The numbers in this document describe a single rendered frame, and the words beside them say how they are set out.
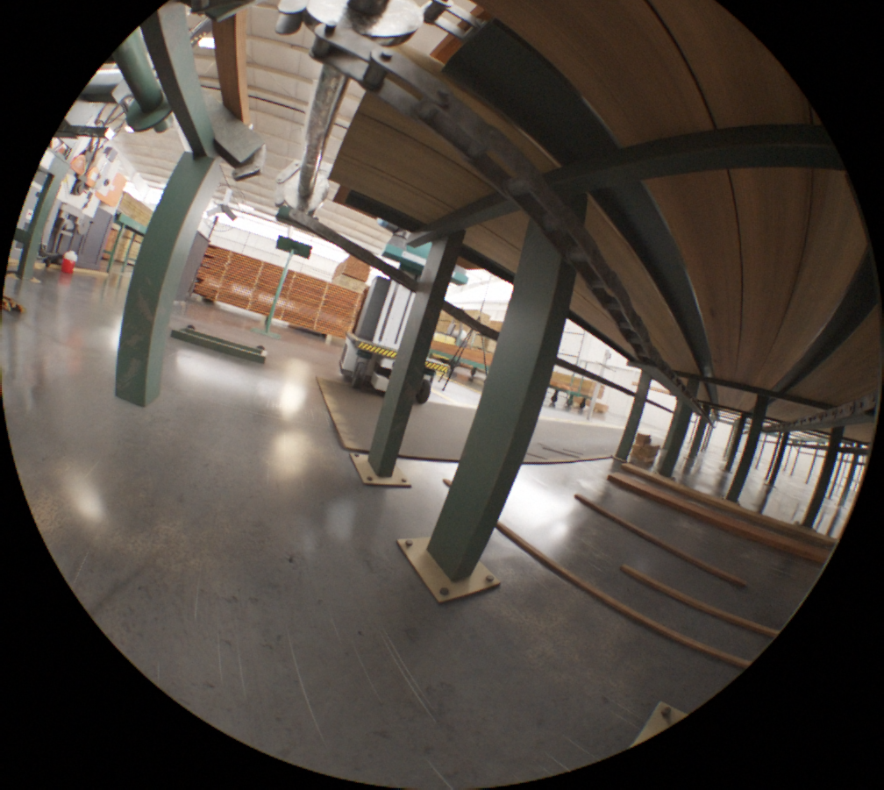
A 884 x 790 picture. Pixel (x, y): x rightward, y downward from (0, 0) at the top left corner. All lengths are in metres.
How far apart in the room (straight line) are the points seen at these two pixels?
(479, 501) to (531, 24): 0.66
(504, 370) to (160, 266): 0.91
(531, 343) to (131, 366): 1.03
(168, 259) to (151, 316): 0.17
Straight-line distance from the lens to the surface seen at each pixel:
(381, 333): 2.11
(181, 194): 0.97
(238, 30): 0.77
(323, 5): 0.39
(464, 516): 0.52
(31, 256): 3.17
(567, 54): 0.40
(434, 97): 0.29
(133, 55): 1.09
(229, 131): 0.99
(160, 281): 0.92
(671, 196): 0.57
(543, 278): 0.48
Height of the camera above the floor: 0.41
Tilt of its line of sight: 1 degrees up
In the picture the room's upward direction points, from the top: 17 degrees clockwise
